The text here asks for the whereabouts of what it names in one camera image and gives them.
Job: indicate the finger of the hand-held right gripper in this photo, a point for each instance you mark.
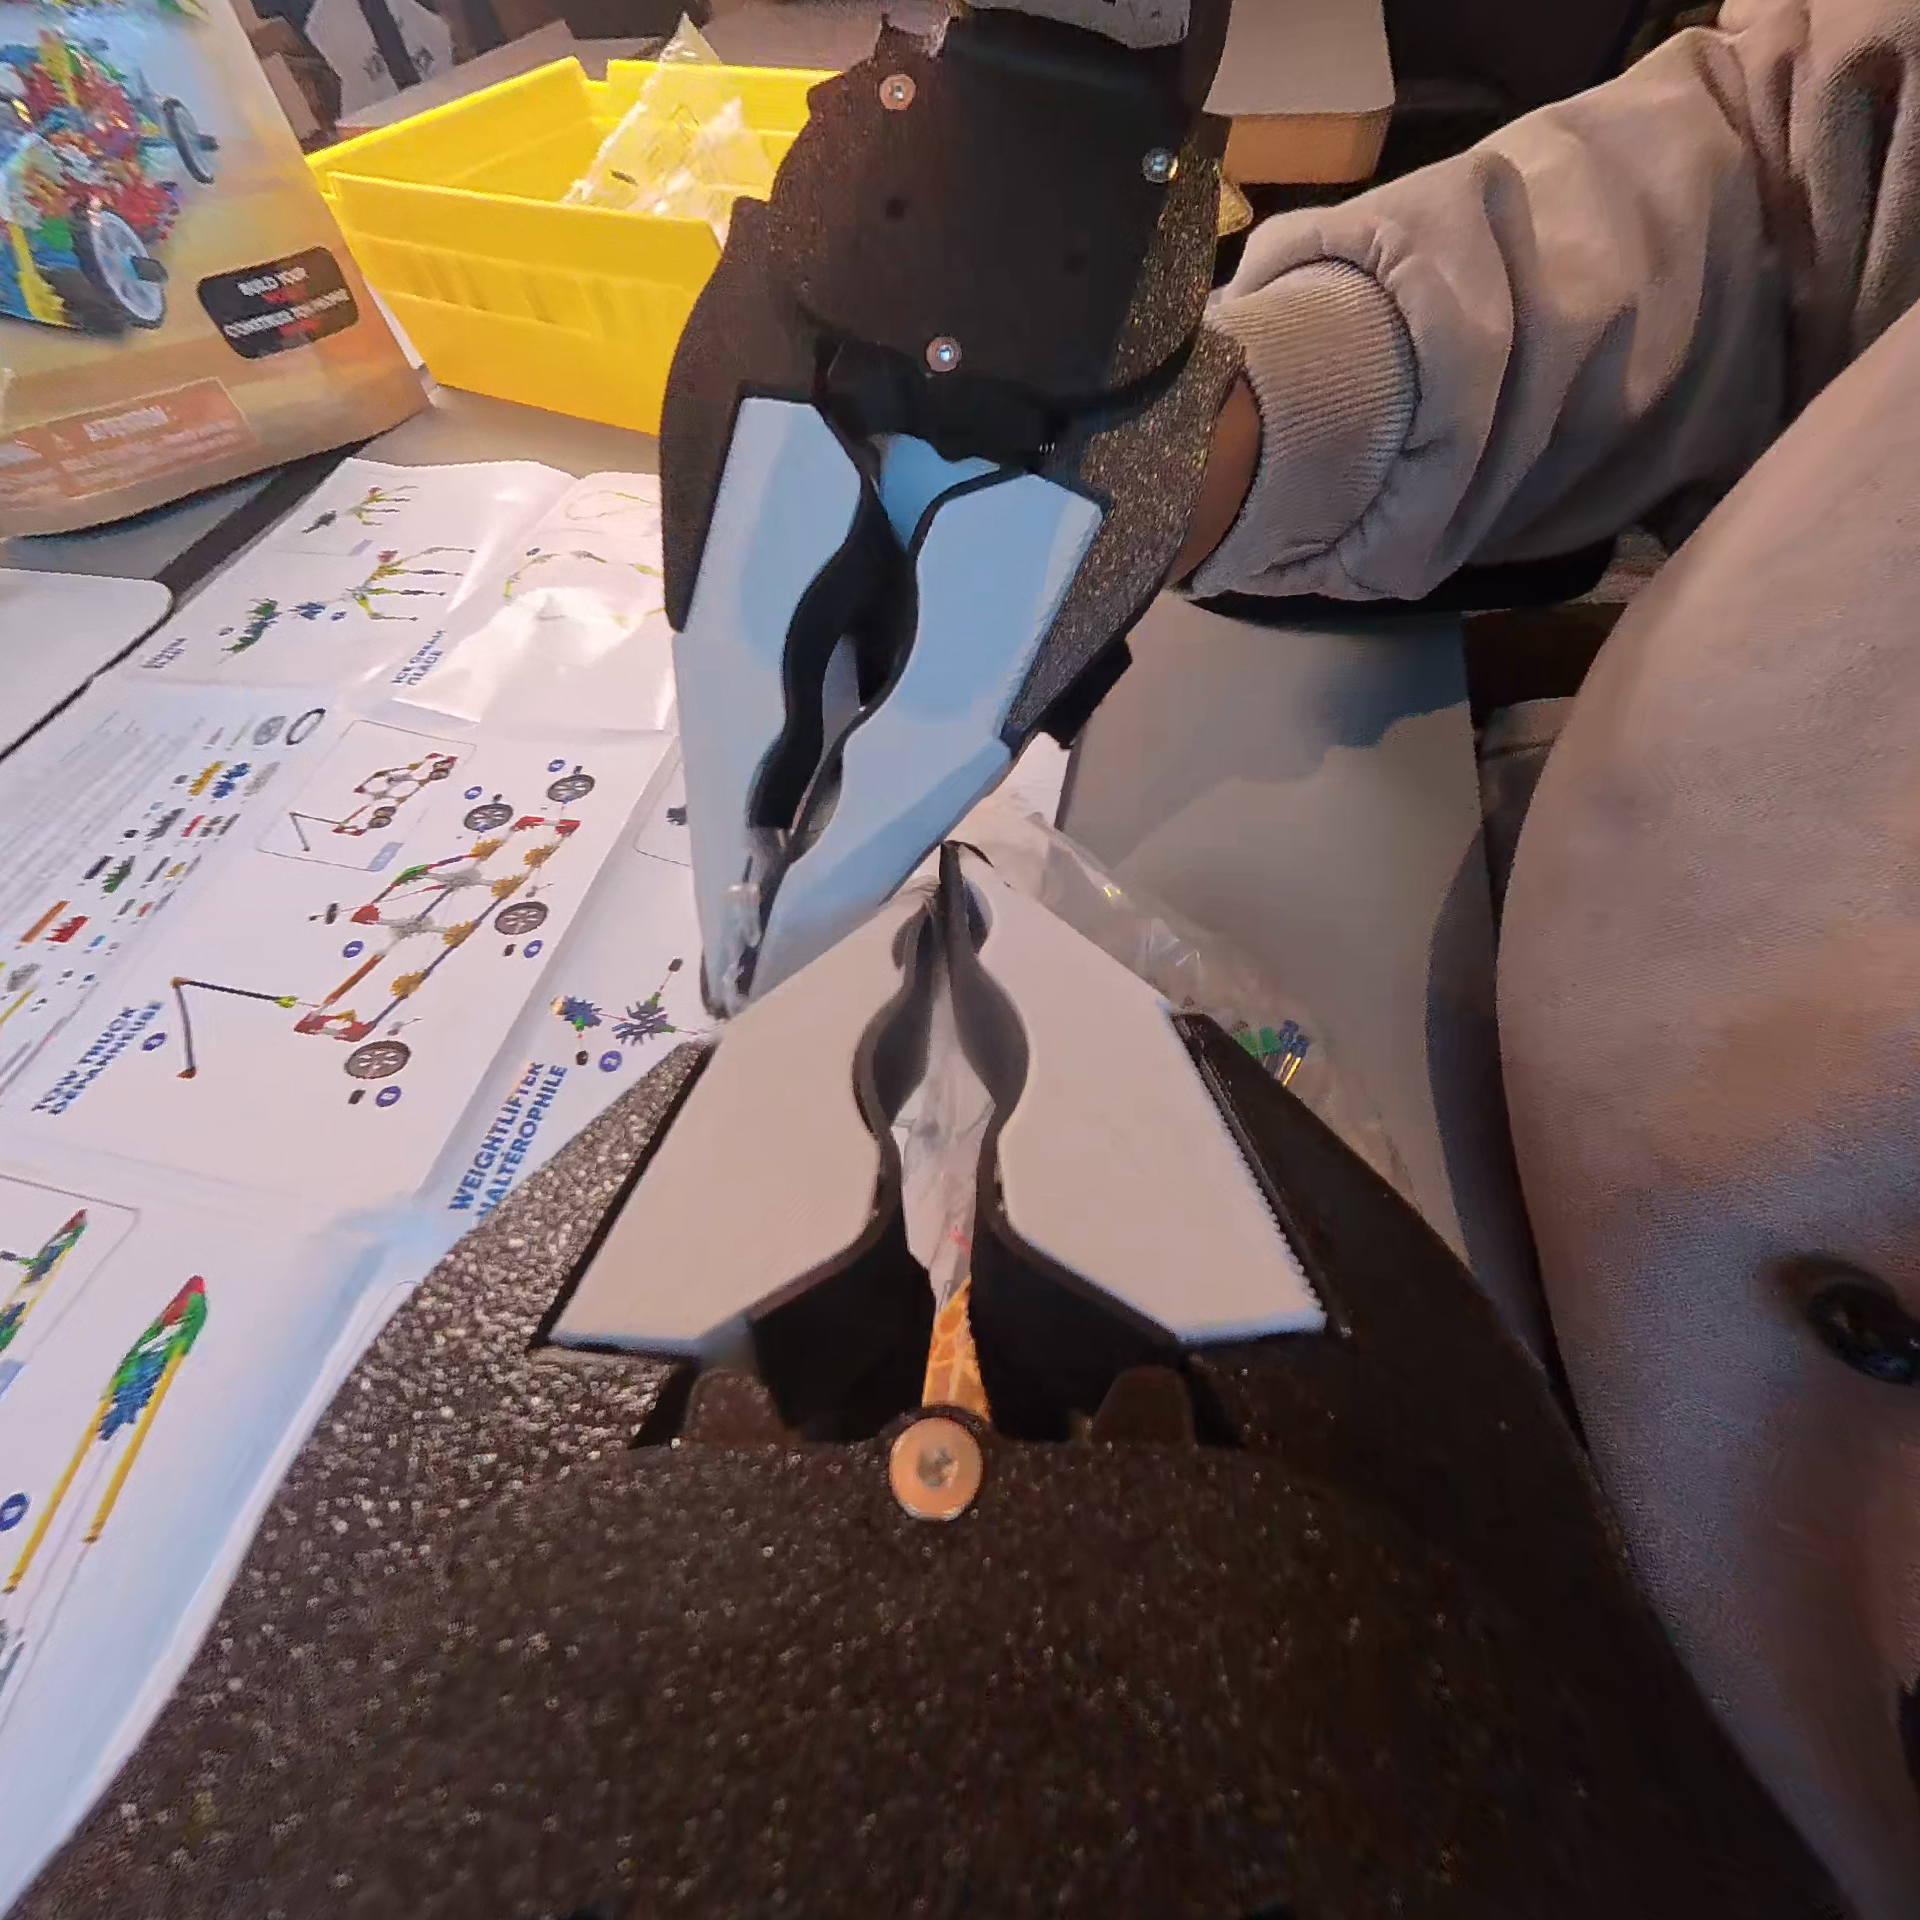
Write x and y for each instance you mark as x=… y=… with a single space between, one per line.
x=758 y=599
x=962 y=661

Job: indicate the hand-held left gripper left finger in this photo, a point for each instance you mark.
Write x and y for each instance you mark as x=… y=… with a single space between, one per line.
x=735 y=1185

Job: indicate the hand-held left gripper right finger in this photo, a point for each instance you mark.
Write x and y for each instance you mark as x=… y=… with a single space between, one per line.
x=1141 y=1172

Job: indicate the clear plastic bag of toy pieces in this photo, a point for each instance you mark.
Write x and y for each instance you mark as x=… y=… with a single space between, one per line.
x=943 y=1185

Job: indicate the person's right forearm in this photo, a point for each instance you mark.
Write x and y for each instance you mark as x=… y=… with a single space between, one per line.
x=1501 y=301

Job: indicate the person's right hand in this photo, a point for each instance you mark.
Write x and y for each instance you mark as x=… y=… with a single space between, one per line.
x=1220 y=481

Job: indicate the clear packets of small parts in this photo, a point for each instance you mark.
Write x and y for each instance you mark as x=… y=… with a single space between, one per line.
x=676 y=136

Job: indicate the folded instruction sheet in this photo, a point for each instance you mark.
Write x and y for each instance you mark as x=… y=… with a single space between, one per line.
x=377 y=751

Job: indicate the yellow plastic bin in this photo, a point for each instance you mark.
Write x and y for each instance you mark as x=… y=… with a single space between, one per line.
x=494 y=271

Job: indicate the black chair armrest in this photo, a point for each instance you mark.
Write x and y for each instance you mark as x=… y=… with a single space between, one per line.
x=1426 y=593

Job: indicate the colourful toy kit box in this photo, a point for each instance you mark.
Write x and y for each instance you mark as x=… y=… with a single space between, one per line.
x=182 y=301

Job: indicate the white document stand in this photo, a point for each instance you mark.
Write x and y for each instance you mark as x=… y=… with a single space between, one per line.
x=77 y=645

